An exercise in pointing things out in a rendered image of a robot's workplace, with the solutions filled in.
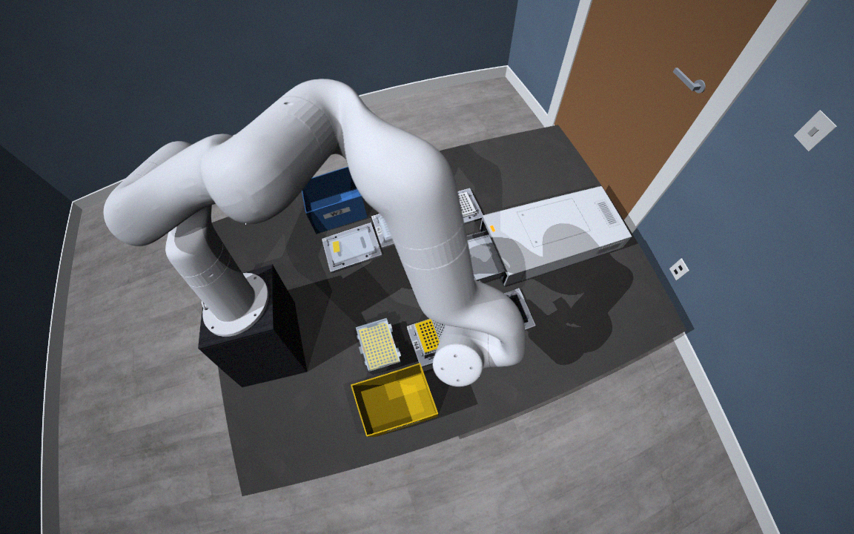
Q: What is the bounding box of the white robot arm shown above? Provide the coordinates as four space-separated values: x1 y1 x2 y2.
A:
104 79 526 386

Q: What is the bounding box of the yellow open tray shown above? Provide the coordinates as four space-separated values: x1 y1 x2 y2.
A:
351 363 438 437

